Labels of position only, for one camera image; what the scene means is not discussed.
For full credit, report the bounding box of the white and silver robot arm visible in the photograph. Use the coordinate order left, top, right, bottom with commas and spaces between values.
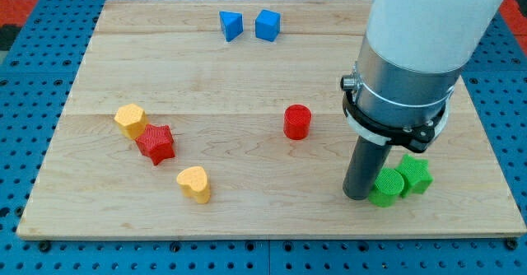
341, 0, 503, 153

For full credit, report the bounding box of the blue cube block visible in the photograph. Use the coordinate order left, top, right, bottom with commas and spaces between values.
255, 9, 281, 42

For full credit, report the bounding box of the red cylinder block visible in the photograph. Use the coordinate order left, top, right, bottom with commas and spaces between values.
283, 105, 312, 140

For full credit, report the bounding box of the light wooden board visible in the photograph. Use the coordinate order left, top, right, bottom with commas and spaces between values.
16, 0, 526, 241

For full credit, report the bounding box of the yellow heart block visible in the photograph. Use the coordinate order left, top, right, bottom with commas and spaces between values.
176, 166, 211, 204

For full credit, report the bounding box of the red star block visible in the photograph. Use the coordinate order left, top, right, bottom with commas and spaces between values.
135, 124, 175, 165

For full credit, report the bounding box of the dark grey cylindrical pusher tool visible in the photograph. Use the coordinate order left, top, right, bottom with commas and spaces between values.
343, 137, 391, 200

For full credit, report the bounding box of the blue triangular prism block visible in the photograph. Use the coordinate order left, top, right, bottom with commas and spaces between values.
219, 11, 244, 42

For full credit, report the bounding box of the yellow hexagon block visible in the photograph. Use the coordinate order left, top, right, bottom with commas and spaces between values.
114, 104, 149, 140

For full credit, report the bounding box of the green cylinder block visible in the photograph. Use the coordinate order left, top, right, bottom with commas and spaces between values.
368, 168, 404, 207

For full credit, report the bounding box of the green star block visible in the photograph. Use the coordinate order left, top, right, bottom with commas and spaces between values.
395, 154, 434, 198

